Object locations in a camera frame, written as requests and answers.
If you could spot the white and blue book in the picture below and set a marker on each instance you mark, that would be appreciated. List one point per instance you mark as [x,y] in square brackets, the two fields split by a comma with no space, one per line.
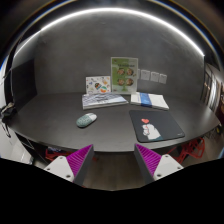
[149,100]

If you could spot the white wall socket middle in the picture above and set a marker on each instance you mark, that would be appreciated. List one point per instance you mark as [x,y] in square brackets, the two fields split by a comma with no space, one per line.
[154,76]

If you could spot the black mouse pad with print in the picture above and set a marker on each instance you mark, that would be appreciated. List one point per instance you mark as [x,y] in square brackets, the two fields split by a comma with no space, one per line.
[154,126]

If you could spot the white wall socket right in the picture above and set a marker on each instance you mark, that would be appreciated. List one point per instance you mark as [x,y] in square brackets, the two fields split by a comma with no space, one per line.
[163,78]

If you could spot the white wall socket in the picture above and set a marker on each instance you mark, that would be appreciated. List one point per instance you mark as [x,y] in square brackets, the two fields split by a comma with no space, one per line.
[154,76]
[145,75]
[163,78]

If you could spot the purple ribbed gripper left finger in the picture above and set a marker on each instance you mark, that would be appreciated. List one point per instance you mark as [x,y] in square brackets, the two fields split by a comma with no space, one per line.
[73,167]

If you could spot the white wall socket left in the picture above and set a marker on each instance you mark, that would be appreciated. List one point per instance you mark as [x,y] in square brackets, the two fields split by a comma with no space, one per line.
[145,75]

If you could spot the red chair right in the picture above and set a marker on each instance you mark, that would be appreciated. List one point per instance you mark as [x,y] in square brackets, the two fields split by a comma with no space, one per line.
[194,148]

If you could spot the red chair left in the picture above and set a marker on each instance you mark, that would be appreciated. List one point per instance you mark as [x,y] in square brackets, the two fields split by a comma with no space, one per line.
[52,155]

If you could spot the white sticker card upright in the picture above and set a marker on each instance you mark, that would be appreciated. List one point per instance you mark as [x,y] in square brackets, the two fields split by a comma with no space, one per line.
[98,84]

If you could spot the red chair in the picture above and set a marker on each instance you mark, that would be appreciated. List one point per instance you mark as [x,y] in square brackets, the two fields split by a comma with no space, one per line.
[194,148]
[52,155]

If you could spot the green and white computer mouse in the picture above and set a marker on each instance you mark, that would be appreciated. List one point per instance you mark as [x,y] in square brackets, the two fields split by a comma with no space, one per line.
[86,120]

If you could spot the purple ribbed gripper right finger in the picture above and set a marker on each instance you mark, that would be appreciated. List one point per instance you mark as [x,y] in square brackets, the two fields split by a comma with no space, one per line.
[154,166]

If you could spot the green picture book upright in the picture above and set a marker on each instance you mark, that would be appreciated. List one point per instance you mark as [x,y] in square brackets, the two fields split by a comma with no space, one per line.
[124,71]

